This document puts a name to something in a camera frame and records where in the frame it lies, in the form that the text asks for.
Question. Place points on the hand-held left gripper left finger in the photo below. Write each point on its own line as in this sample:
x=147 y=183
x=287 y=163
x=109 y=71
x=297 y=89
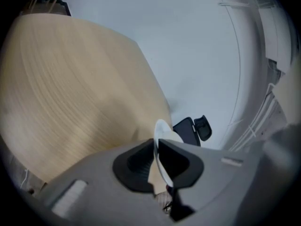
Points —
x=98 y=178

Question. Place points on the light wooden table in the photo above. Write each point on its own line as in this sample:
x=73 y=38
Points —
x=70 y=83

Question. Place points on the white plate of food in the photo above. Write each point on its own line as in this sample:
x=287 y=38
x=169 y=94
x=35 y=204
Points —
x=162 y=129

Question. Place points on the black office chair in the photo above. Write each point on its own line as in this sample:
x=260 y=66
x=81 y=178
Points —
x=187 y=132

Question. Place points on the black frame stand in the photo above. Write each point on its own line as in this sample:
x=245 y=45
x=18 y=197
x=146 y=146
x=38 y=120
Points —
x=61 y=6

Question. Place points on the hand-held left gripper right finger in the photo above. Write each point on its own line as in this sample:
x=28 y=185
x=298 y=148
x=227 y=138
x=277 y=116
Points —
x=211 y=168

